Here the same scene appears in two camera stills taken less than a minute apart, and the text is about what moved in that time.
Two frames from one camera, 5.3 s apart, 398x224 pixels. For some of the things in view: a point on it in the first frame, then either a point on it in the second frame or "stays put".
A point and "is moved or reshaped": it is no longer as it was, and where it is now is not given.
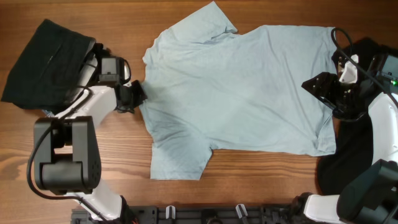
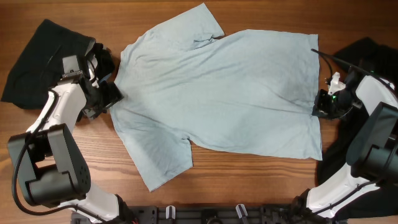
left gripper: (142, 97) to (113, 95)
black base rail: (208, 214) stays put
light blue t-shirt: (207, 87) is moved or reshaped
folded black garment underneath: (99, 51) stays put
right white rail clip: (239, 211) stays put
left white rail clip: (170, 212) stays put
